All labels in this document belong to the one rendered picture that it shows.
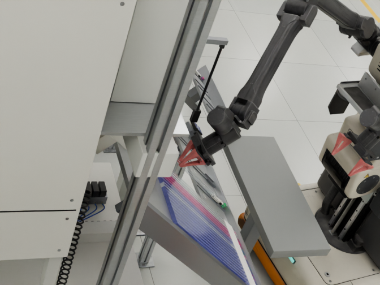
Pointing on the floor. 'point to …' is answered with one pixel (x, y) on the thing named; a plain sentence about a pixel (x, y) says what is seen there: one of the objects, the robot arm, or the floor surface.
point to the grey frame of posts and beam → (158, 139)
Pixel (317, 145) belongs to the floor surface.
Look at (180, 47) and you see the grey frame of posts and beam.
